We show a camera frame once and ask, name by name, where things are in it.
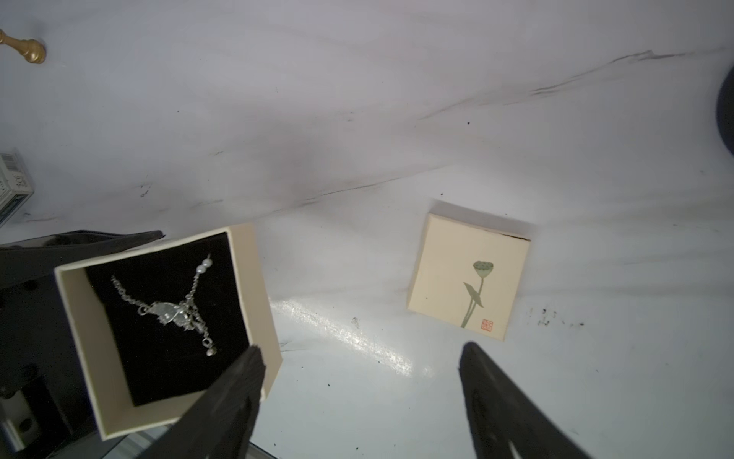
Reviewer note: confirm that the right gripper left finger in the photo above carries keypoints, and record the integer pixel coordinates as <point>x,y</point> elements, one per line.
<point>221,422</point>

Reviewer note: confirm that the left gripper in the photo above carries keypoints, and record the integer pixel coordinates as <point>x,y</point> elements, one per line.
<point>45,408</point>

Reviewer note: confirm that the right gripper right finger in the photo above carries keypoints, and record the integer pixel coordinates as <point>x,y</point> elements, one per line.
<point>503,421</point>

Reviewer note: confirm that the black foam insert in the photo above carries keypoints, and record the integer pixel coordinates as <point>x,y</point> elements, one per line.
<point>175,316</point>

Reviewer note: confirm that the small barcode box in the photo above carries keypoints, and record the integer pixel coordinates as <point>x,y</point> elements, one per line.
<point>16,185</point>

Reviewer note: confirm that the gold chess pawn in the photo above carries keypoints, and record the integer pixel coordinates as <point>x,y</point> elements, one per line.
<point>32,50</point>

